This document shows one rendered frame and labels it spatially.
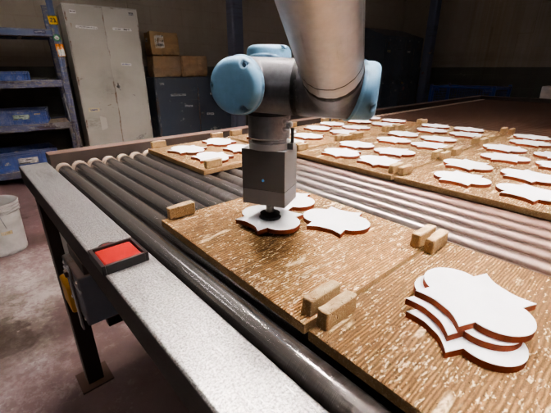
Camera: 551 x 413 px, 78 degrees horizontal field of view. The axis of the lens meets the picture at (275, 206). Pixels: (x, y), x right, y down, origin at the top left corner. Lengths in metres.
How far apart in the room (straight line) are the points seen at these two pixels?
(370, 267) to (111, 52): 4.62
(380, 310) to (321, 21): 0.34
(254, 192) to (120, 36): 4.45
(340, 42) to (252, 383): 0.35
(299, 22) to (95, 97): 4.64
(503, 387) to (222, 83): 0.46
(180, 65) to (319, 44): 5.04
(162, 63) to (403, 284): 4.95
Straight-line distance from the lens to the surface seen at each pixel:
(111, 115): 4.94
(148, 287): 0.57
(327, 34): 0.32
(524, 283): 0.62
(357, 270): 0.55
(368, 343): 0.43
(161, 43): 5.25
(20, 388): 1.91
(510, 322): 0.47
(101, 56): 4.91
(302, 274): 0.53
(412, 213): 0.84
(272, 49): 0.58
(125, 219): 0.82
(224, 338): 0.45
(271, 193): 0.62
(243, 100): 0.47
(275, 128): 0.59
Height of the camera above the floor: 1.22
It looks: 22 degrees down
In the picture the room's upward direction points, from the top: straight up
